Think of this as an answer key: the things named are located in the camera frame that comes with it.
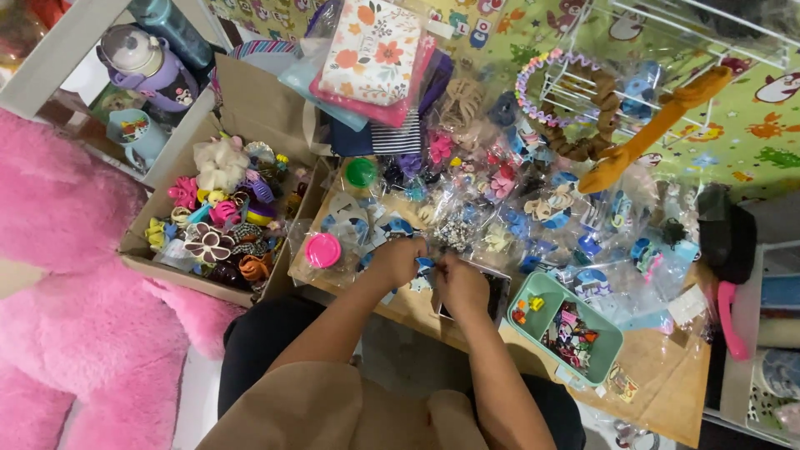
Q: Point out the light blue mug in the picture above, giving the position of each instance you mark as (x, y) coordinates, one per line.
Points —
(134, 134)

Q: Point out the black pouch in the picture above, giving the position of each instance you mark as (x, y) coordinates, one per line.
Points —
(728, 237)

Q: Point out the pink pouch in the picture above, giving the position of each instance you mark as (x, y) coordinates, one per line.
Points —
(390, 112)

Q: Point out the big pink plush toy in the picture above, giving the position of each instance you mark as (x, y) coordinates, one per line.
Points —
(75, 281)

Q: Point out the floral pouch in plastic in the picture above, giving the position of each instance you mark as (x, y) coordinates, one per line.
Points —
(372, 53)

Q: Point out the white shelf with bottles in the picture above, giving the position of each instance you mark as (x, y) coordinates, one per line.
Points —
(44, 56)

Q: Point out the person's right fingers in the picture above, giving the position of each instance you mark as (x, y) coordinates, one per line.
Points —
(445, 270)

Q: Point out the round green lid container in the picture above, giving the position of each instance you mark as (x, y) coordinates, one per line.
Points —
(361, 172)

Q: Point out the colourful cartoon play mat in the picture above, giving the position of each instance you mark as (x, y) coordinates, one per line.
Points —
(750, 131)

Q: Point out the small blue hair clip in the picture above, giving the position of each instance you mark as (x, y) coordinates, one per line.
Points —
(426, 262)

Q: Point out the tiny yellow clip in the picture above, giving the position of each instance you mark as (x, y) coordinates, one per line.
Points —
(536, 304)

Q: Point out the brown braided headband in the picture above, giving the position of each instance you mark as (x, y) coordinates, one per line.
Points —
(605, 112)

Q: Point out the round pink lid container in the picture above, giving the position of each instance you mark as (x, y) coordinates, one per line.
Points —
(323, 250)

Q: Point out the heap of loose hair clips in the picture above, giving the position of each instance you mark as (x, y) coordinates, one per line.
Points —
(237, 231)

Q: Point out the person's left fingers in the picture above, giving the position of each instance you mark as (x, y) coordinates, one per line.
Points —
(420, 251)

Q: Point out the tiny orange clip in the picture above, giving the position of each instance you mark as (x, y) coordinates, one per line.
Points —
(519, 314)

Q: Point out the open cardboard box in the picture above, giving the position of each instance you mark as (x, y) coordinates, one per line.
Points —
(256, 100)

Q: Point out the teal water bottle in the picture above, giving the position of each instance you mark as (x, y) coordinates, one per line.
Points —
(172, 28)

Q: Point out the mint green plastic tray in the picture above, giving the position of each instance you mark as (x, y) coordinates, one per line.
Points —
(603, 350)

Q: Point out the mustard knotted headband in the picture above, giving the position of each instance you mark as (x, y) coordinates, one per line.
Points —
(650, 128)

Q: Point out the white storage shelf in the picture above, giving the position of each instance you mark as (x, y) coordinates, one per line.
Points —
(775, 325)

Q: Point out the navy striped cloth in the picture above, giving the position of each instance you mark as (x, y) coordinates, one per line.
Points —
(397, 139)

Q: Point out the white fluffy scrunchie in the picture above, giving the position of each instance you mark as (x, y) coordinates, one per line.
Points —
(219, 164)

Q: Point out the small cartoon sticker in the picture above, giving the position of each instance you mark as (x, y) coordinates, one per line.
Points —
(622, 382)

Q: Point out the beige claw clip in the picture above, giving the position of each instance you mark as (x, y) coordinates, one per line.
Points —
(461, 101)

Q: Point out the black flat tray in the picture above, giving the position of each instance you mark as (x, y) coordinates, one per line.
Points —
(497, 297)

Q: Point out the light blue pouch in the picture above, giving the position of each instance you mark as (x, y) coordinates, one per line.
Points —
(306, 81)

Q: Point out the heap of packaged hair accessories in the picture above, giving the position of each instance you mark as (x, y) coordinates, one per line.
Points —
(531, 212)

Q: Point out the pile of tiny colourful clips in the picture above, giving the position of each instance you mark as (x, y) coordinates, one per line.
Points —
(570, 340)

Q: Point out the brown cardboard sheet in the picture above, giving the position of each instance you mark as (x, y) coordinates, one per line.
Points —
(662, 375)

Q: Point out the purple cloth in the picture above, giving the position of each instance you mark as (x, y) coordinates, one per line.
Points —
(435, 81)

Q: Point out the purple water bottle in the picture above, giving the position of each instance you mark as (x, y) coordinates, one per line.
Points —
(147, 69)

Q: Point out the person's right hand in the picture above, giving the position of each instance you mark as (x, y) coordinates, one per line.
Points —
(464, 289)

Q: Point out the brown flower hair clip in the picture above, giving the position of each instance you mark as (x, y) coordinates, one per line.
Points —
(209, 244)

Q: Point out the pastel ruffled headband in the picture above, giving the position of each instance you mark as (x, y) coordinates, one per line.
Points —
(531, 69)

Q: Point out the person's left hand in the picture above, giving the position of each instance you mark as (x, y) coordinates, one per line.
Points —
(394, 262)

